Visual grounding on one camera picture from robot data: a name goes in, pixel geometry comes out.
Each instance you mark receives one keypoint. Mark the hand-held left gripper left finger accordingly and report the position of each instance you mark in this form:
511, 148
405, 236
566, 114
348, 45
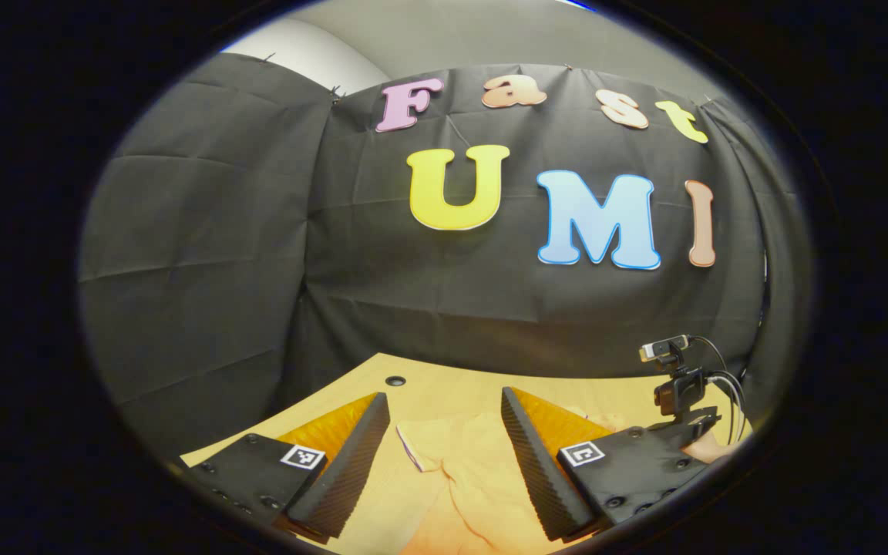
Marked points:
348, 462

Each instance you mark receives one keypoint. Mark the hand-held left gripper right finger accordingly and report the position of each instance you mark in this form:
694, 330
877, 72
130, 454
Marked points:
540, 470

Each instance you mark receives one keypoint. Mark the orange T-shirt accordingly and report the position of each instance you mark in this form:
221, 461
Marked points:
467, 470

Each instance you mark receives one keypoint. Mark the black backdrop cloth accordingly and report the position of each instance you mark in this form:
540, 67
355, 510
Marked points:
259, 270

